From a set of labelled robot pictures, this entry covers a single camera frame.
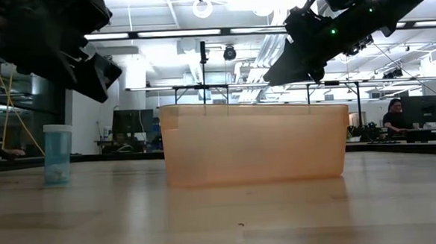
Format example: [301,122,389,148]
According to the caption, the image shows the tall black metal frame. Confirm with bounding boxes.
[305,78,363,130]

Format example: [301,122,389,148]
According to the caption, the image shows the black table edge rail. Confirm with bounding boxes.
[0,135,436,180]

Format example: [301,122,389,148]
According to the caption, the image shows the black metal frame stand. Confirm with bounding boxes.
[172,83,231,109]

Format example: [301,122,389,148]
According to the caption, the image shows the blue pill bottle white cap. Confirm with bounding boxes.
[41,123,76,187]

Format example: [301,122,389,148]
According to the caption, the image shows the large black computer monitor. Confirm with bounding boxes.
[401,94,436,127]

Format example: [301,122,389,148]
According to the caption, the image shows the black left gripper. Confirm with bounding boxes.
[0,0,125,109]

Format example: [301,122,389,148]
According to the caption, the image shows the white ring light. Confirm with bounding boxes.
[191,0,214,20]

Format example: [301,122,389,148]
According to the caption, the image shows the round black hanging camera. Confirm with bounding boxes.
[222,45,238,62]

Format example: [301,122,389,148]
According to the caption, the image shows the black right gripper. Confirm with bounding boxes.
[259,4,385,87]

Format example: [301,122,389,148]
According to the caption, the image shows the overhead LED light bar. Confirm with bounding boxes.
[84,14,436,46]

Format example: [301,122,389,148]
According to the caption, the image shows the black vertical pole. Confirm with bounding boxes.
[198,40,211,106]

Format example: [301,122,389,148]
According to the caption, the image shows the black camera on frame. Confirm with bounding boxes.
[343,34,375,57]

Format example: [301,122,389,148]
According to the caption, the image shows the green potted plants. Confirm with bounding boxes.
[346,122,384,143]

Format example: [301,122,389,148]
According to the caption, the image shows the yellow pole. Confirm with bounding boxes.
[0,40,46,159]

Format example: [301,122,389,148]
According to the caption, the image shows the translucent orange plastic basket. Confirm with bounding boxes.
[158,95,353,189]

